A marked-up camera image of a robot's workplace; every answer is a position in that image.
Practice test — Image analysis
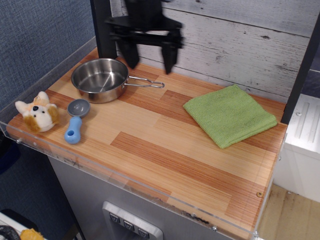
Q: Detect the dark right frame post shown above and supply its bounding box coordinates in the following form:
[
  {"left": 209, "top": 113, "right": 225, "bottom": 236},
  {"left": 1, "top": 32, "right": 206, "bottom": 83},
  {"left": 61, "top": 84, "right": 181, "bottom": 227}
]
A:
[{"left": 279, "top": 0, "right": 320, "bottom": 125}]

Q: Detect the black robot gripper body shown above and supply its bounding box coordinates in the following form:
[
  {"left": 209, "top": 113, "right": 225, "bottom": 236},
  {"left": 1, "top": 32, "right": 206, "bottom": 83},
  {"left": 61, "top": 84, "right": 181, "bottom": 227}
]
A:
[{"left": 105, "top": 0, "right": 183, "bottom": 49}]

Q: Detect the grey cabinet with buttons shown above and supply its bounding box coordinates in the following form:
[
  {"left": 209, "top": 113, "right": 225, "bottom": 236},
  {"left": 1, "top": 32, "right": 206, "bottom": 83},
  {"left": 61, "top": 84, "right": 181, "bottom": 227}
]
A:
[{"left": 49, "top": 157, "right": 252, "bottom": 240}]

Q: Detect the dark vertical frame post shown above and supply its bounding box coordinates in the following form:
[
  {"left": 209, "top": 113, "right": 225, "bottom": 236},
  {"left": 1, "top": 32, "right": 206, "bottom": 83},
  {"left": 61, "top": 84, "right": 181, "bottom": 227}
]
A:
[{"left": 90, "top": 0, "right": 118, "bottom": 59}]

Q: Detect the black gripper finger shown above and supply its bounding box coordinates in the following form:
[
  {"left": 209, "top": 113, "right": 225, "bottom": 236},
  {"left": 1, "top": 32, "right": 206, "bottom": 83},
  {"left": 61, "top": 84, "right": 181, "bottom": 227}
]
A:
[
  {"left": 161, "top": 44, "right": 182, "bottom": 75},
  {"left": 117, "top": 40, "right": 140, "bottom": 69}
]

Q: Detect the plush dog head toy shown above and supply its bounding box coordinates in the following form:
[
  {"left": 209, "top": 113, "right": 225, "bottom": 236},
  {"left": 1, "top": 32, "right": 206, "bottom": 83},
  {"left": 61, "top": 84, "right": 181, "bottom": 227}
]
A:
[{"left": 15, "top": 91, "right": 60, "bottom": 134}]

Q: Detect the clear acrylic table guard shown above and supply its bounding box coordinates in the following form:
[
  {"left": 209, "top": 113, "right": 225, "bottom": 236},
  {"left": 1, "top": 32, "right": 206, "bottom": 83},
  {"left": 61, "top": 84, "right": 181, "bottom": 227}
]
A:
[{"left": 0, "top": 48, "right": 287, "bottom": 240}]

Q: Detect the blue grey toy spoon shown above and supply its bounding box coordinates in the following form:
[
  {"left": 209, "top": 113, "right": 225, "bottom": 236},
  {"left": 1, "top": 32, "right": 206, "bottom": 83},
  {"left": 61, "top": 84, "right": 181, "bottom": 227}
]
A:
[{"left": 64, "top": 99, "right": 91, "bottom": 145}]

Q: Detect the green towel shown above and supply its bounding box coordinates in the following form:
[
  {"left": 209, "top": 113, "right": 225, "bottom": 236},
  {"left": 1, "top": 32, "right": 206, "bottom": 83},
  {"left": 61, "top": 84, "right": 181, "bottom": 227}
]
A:
[{"left": 183, "top": 84, "right": 277, "bottom": 149}]

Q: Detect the stainless steel pan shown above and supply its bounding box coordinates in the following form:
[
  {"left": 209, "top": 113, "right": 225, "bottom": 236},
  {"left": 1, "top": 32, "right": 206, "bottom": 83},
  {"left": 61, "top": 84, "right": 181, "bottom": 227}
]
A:
[{"left": 71, "top": 58, "right": 165, "bottom": 104}]

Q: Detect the yellow object at corner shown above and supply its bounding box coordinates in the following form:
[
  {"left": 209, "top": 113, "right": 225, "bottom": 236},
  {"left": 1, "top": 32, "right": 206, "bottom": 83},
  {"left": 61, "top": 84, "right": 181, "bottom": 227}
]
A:
[{"left": 20, "top": 228, "right": 45, "bottom": 240}]

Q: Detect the white side cabinet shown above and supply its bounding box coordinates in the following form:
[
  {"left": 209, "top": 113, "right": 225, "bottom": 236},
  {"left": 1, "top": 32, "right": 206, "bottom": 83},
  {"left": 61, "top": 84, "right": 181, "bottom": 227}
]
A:
[{"left": 273, "top": 94, "right": 320, "bottom": 202}]

